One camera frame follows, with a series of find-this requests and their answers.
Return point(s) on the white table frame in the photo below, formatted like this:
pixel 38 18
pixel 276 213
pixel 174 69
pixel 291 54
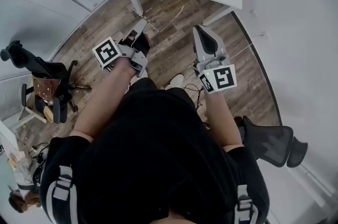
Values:
pixel 31 113

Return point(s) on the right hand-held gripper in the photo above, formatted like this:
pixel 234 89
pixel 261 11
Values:
pixel 219 77

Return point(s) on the yellow item on chair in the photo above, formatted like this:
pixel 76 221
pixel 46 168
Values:
pixel 48 113

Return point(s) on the brown patterned bag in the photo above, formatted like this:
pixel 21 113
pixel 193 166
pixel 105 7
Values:
pixel 45 88

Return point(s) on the person's left hand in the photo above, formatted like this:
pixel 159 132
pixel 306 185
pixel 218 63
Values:
pixel 142 46

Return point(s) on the black mesh office chair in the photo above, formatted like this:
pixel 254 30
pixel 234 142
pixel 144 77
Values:
pixel 269 141

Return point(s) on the white wall socket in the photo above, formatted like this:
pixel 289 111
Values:
pixel 264 35
pixel 252 13

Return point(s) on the person's black clothed body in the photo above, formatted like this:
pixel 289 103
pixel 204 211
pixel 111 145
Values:
pixel 158 151

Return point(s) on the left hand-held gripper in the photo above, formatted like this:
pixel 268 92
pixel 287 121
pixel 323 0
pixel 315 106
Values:
pixel 107 52

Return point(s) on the white shoe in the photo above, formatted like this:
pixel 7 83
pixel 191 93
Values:
pixel 175 80

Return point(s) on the person's left forearm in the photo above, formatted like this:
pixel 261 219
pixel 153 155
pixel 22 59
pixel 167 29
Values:
pixel 105 101

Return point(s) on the person's right forearm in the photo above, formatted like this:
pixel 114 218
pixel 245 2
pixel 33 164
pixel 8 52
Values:
pixel 221 120

